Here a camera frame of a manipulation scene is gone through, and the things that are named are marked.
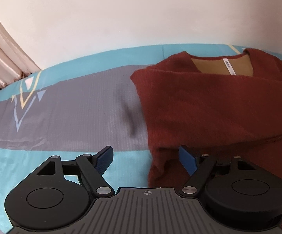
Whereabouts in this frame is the blue grey patterned bedsheet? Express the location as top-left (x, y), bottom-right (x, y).
top-left (0, 43), bottom-right (282, 234)

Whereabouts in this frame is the pink patterned curtain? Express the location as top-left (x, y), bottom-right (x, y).
top-left (0, 22), bottom-right (41, 88)

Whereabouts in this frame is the dark red knit sweater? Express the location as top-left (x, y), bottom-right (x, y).
top-left (131, 49), bottom-right (282, 188)

